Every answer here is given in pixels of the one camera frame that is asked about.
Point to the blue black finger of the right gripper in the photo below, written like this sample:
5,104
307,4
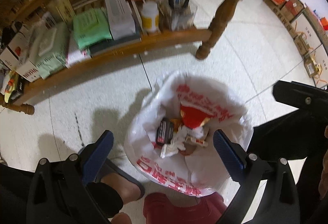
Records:
300,96

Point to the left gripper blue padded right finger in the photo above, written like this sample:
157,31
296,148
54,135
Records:
232,155

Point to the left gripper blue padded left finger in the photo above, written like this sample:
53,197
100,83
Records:
94,156

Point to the red paper cup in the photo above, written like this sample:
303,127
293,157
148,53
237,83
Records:
194,117

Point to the white plastic trash bag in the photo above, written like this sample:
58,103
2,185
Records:
202,172

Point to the crumpled white tissue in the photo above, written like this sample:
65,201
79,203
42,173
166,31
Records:
177,144

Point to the black cigarette box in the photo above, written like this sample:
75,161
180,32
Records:
164,132

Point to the red plastic stool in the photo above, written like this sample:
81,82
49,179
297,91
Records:
158,209

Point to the red white small box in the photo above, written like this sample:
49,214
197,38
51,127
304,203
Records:
75,55

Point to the white Nezha box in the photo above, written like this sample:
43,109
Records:
28,71

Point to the dark hardcover book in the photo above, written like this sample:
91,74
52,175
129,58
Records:
106,45

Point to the baby wipes pack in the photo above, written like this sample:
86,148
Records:
48,48

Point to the green wipes pack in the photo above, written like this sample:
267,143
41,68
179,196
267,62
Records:
90,27

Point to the white carton box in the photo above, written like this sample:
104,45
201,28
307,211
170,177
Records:
120,19

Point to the clear plastic organizer box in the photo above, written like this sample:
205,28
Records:
178,14

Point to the white pill bottle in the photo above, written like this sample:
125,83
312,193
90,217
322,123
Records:
150,16

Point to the beige tea tin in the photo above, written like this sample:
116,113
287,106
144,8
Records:
62,10

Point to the cardboard boxes by wall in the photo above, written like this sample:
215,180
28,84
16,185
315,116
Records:
308,34

